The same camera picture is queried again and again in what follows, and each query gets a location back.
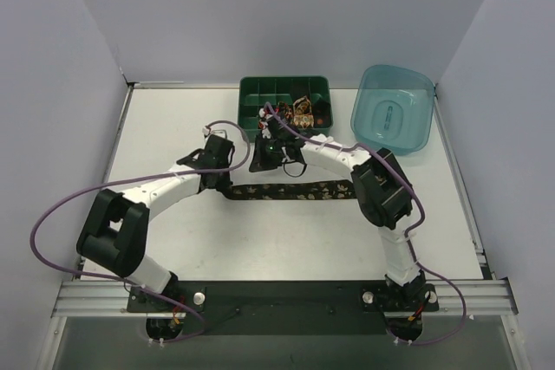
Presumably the translucent blue plastic tub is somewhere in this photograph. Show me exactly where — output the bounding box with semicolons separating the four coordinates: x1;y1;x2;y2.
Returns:
350;65;435;155

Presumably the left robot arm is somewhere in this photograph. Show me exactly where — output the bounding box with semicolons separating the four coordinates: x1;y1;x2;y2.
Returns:
76;134;235;294

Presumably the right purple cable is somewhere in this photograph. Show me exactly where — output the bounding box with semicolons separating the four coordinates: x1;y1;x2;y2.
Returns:
263;102;468;347

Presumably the beige patterned rolled tie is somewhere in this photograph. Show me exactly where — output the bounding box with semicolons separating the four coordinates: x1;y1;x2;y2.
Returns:
293;95;314;129

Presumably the black gold floral tie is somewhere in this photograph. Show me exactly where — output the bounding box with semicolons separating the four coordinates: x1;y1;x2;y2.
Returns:
233;179;356;201

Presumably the purple cable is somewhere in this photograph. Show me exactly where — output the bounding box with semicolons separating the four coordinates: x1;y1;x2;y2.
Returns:
29;120;252;344
263;102;468;347

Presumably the orange patterned rolled tie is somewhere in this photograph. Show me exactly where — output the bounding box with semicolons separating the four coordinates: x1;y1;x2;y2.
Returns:
276;101;294;123

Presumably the green compartment tray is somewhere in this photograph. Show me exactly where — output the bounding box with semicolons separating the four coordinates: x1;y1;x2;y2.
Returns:
238;75;334;142

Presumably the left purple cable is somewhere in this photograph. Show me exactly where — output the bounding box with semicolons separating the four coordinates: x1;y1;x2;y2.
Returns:
29;120;252;344

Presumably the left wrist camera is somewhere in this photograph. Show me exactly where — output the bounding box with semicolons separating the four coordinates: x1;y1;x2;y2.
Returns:
202;127;228;140

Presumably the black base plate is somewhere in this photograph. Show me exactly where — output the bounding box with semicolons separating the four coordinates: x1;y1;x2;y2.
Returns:
127;280;439;339

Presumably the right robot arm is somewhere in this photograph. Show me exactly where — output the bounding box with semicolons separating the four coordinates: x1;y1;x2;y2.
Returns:
249;114;425;302

